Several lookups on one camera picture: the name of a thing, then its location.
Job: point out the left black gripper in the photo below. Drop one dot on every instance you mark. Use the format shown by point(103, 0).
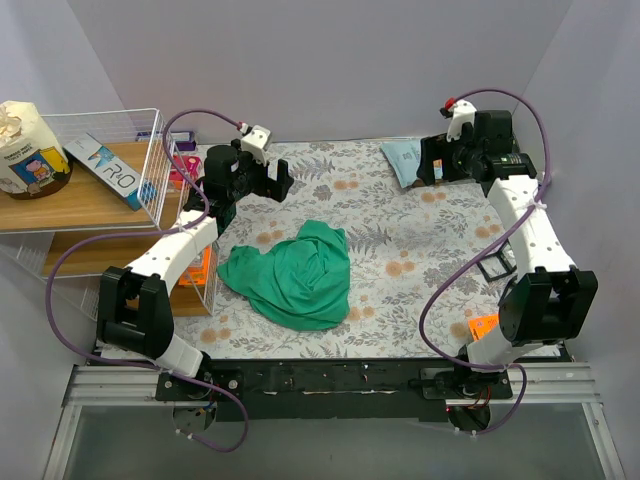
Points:
point(270, 179)

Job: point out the purple box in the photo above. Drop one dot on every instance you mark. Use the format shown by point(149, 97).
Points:
point(184, 140)

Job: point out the aluminium rail frame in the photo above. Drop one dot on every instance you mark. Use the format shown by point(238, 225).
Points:
point(331, 419)

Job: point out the light blue snack bag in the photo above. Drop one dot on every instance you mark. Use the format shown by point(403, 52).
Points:
point(404, 157)

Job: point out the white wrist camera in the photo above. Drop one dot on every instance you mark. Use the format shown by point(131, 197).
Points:
point(256, 141)
point(458, 112)

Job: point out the orange box under shelf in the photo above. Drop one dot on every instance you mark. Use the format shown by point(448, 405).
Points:
point(197, 271)

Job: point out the black plastic frame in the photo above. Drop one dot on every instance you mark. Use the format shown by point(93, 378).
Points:
point(497, 265)

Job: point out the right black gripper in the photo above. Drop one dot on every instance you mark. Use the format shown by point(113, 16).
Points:
point(430, 161)

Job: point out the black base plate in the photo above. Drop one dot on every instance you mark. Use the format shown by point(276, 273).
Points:
point(335, 388)

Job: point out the floral table mat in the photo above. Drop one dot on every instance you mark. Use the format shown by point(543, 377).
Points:
point(408, 296)

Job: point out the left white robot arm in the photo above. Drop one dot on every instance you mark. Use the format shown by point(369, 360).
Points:
point(134, 311)

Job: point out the wooden shelf unit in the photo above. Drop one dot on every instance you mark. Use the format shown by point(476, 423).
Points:
point(34, 234)

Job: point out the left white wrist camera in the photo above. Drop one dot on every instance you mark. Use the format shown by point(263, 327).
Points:
point(256, 141)

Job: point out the white blue toothpaste box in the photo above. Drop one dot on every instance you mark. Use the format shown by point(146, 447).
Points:
point(111, 171)

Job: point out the green garment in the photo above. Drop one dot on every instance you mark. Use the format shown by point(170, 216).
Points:
point(302, 284)

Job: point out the white wire basket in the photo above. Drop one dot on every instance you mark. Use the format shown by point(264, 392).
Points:
point(135, 136)

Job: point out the pink box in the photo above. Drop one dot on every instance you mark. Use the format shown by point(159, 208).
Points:
point(189, 164)

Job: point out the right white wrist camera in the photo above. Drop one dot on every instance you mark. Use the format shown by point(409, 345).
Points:
point(458, 112)

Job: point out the orange box right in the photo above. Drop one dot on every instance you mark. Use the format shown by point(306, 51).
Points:
point(480, 326)

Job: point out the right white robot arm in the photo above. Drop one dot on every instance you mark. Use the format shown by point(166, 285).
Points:
point(551, 298)

